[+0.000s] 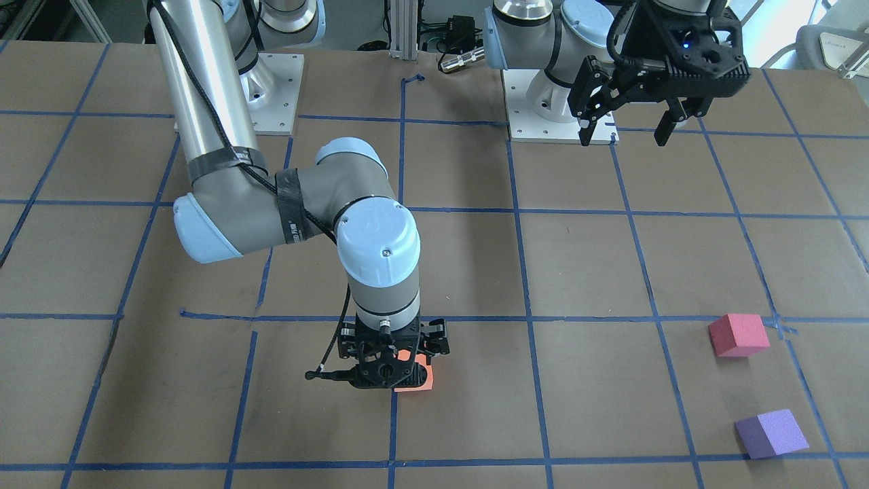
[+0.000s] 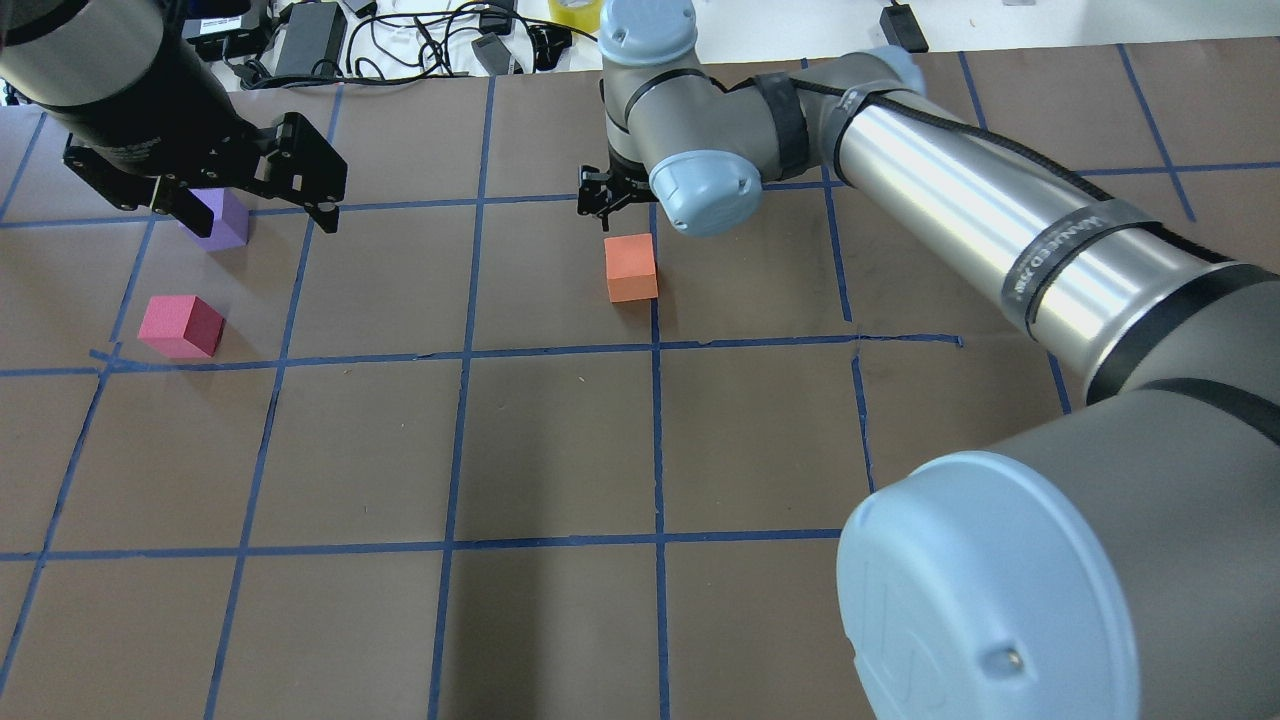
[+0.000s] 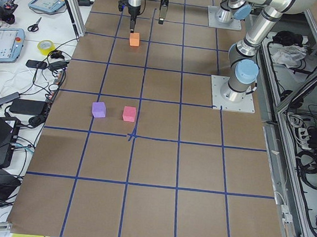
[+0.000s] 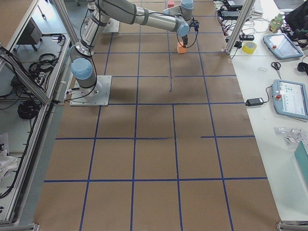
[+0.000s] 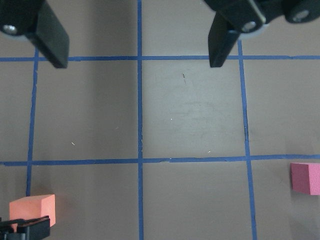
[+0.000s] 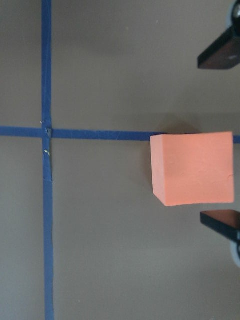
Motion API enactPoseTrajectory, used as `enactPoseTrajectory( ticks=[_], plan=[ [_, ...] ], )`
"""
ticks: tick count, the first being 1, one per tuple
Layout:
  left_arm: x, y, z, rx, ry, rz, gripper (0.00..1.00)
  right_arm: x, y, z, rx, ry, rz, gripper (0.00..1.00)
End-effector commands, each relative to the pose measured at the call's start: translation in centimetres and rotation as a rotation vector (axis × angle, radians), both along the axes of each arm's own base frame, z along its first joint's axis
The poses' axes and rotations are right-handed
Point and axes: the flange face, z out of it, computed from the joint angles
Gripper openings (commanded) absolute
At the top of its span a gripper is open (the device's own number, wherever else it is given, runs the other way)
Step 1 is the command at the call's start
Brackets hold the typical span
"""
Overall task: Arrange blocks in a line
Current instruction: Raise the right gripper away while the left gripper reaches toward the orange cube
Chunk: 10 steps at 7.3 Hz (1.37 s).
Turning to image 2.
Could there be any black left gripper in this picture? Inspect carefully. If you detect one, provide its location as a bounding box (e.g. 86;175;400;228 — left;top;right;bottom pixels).
61;60;348;240

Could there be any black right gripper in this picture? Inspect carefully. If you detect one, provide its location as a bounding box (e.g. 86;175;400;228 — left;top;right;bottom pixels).
576;160;657;219

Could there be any orange foam block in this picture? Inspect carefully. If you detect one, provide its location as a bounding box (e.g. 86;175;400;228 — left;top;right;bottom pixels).
603;233;659;304

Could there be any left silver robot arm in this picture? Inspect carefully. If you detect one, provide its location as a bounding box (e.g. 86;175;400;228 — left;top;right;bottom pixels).
3;1;348;238

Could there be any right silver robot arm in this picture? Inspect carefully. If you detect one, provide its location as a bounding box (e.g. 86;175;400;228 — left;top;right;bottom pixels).
579;1;1277;719

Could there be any purple foam block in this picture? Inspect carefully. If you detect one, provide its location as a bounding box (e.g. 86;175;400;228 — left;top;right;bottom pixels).
183;188;250;252

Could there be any pink foam block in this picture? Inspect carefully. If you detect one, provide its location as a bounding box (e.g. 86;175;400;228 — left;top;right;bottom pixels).
136;295;225;360

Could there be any black power adapter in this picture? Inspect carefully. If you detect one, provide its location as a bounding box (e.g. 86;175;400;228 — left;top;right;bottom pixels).
273;1;347;78

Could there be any yellow tape roll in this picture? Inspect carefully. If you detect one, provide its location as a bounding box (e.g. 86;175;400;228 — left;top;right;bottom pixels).
547;0;603;35

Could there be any black power brick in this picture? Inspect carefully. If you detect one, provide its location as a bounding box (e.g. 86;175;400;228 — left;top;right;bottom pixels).
879;1;931;54

